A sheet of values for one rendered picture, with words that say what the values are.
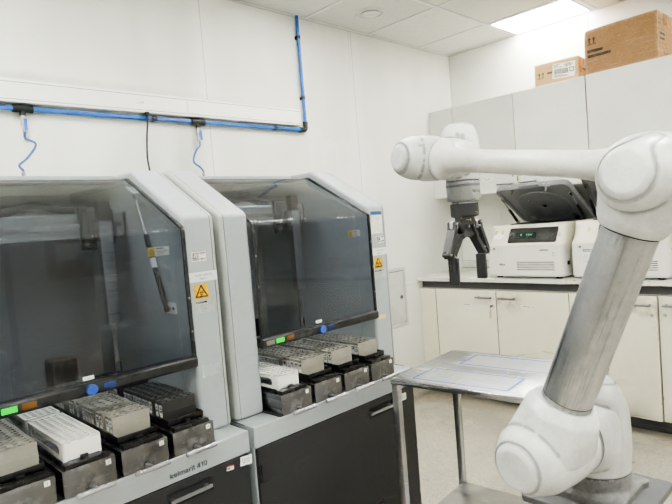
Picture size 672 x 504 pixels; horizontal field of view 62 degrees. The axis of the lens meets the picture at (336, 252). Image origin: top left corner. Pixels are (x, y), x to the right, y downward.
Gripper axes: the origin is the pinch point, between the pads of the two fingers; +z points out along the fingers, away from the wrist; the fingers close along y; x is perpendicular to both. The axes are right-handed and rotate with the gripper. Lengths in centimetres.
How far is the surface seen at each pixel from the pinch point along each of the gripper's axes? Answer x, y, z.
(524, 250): 96, 219, 11
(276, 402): 69, -17, 42
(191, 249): 75, -40, -13
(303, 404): 66, -7, 45
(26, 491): 66, -96, 41
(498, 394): 4.1, 18.1, 38.1
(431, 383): 28, 17, 38
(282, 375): 70, -13, 34
